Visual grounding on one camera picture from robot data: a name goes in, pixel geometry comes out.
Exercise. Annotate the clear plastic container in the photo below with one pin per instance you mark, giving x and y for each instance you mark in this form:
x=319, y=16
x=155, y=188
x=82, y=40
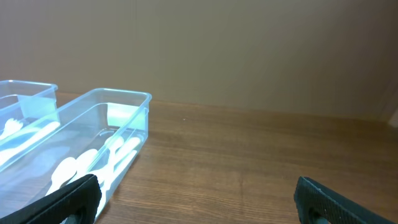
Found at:
x=85, y=123
x=32, y=103

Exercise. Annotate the translucent white plastic spoon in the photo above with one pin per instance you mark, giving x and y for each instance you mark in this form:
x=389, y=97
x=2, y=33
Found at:
x=82, y=163

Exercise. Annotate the cream yellow plastic spoon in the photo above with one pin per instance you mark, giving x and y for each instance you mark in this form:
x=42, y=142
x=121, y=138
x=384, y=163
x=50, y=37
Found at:
x=126, y=148

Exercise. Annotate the right clear plastic container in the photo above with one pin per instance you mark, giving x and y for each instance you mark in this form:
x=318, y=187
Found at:
x=85, y=123

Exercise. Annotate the white plastic fork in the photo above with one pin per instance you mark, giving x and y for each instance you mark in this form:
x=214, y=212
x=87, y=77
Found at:
x=11, y=126

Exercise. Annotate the cream yellow plastic fork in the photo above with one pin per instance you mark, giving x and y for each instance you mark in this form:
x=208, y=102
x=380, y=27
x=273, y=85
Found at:
x=41, y=133

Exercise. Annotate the white spoon low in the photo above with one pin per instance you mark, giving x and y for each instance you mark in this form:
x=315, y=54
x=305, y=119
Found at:
x=107, y=170

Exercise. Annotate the left clear plastic container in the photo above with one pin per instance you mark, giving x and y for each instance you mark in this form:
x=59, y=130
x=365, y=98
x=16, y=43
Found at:
x=32, y=103

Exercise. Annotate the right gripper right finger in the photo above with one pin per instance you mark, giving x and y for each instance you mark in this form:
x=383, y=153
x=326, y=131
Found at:
x=317, y=203

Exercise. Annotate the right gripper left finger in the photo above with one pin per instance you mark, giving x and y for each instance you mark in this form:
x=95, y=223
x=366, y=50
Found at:
x=76, y=202

